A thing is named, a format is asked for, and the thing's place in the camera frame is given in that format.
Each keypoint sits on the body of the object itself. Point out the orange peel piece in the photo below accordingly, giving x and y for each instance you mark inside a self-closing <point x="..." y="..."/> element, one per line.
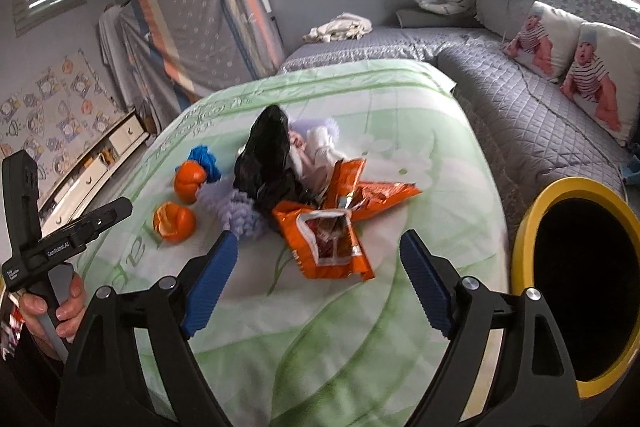
<point x="173" y="223"/>

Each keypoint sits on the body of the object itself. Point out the baby print pillow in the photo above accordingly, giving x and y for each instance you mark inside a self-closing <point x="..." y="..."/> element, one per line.
<point x="603" y="79"/>
<point x="546" y="42"/>

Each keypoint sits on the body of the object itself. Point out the grey plain pillow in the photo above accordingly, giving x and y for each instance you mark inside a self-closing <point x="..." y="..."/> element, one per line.
<point x="503" y="17"/>

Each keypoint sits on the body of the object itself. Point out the baby print pillow near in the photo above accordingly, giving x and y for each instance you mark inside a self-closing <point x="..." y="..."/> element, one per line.
<point x="603" y="79"/>

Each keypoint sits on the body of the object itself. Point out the cartoon patterned wall mat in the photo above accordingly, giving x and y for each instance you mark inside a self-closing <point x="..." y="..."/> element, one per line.
<point x="57" y="117"/>

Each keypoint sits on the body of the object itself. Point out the orange snack bag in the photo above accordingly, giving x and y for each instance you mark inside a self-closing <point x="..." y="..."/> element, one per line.
<point x="324" y="241"/>

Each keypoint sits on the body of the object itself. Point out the black plastic bag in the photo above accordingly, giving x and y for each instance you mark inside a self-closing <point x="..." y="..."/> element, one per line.
<point x="262" y="171"/>

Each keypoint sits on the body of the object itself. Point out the purple fluffy mesh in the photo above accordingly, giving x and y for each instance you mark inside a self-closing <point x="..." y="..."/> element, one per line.
<point x="233" y="208"/>

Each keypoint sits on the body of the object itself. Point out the baby print pillow far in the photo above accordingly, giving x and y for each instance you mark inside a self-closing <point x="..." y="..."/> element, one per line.
<point x="546" y="42"/>

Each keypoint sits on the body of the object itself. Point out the whole orange peel ball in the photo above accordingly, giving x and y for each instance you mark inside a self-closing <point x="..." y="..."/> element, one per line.
<point x="188" y="179"/>

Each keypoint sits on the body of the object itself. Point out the yellow rimmed trash bin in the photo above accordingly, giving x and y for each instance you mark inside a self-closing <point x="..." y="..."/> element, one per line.
<point x="578" y="244"/>

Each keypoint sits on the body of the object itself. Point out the striped sheet covered wardrobe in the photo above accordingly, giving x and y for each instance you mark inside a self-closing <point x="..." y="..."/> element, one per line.
<point x="165" y="55"/>

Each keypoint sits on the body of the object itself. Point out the cream crumpled cloth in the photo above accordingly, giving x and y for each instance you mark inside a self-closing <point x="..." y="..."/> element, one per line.
<point x="346" y="26"/>

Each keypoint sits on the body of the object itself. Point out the pink crumpled paper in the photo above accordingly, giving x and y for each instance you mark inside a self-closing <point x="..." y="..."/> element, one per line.
<point x="296" y="153"/>

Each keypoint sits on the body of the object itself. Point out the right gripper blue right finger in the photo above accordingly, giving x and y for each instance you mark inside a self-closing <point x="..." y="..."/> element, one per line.
<point x="431" y="279"/>

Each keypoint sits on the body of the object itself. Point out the white crumpled tissue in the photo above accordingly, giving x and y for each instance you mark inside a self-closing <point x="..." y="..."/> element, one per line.
<point x="321" y="148"/>

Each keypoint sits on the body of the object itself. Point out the grey quilted sofa bed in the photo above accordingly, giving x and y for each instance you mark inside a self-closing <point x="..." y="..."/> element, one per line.
<point x="530" y="133"/>

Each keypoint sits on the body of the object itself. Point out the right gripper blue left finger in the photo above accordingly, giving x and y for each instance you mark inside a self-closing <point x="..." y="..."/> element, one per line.
<point x="203" y="279"/>

